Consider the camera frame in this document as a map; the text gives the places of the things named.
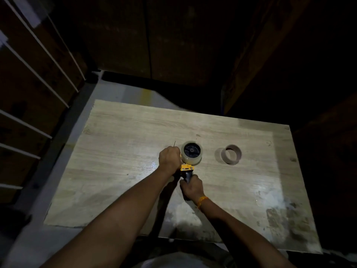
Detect cardboard tape roll core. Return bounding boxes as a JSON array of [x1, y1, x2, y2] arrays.
[[220, 144, 242, 166]]

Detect tall printed cardboard box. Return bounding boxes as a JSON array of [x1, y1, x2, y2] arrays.
[[222, 0, 313, 115]]

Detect person's left hand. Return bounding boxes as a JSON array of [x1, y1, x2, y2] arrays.
[[158, 146, 183, 176]]

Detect person's right hand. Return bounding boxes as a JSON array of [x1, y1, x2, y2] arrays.
[[179, 174, 207, 204]]

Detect yellow black tape dispenser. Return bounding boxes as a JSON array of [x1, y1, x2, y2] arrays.
[[173, 141, 201, 183]]

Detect orange wristband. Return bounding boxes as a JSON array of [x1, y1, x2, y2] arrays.
[[195, 195, 209, 210]]

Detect dark plain cardboard box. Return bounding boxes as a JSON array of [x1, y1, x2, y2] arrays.
[[42, 0, 151, 79], [144, 0, 240, 86]]

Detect cardboard boxes with white straps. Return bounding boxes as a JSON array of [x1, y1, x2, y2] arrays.
[[0, 0, 87, 204]]

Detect person's left forearm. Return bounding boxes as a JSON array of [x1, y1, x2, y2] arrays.
[[40, 167, 179, 268]]

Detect large white paper label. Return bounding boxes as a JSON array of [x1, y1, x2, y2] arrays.
[[12, 0, 54, 29]]

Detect clear tape roll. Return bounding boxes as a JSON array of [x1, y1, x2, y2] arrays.
[[180, 141, 203, 166]]

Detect person's right forearm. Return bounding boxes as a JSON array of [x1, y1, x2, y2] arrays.
[[199, 198, 296, 268]]

